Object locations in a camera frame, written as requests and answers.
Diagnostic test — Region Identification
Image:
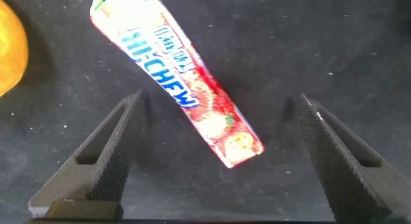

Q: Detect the black tablecloth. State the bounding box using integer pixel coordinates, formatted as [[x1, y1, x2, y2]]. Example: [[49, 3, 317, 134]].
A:
[[0, 0, 411, 224]]

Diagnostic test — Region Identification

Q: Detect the red Hi-Chew candy pack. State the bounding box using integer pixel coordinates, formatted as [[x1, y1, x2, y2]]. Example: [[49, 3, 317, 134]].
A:
[[89, 0, 265, 169]]

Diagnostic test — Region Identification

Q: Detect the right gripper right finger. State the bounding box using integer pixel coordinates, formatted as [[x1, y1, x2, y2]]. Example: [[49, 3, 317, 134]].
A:
[[297, 94, 411, 224]]

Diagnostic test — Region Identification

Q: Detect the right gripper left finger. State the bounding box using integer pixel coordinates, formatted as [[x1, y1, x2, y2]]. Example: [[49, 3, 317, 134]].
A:
[[28, 90, 144, 218]]

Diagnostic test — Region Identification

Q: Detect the yellow lemon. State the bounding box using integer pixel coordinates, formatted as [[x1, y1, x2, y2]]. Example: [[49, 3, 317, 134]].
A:
[[0, 0, 29, 97]]

